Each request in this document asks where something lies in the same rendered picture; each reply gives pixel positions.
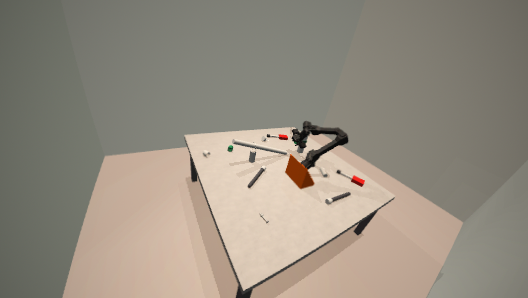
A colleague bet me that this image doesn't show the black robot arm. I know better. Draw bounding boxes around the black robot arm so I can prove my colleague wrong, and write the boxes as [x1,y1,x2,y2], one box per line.
[291,121,348,170]

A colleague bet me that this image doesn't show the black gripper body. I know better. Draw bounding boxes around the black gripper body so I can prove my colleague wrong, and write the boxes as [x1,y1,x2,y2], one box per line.
[292,129,307,149]

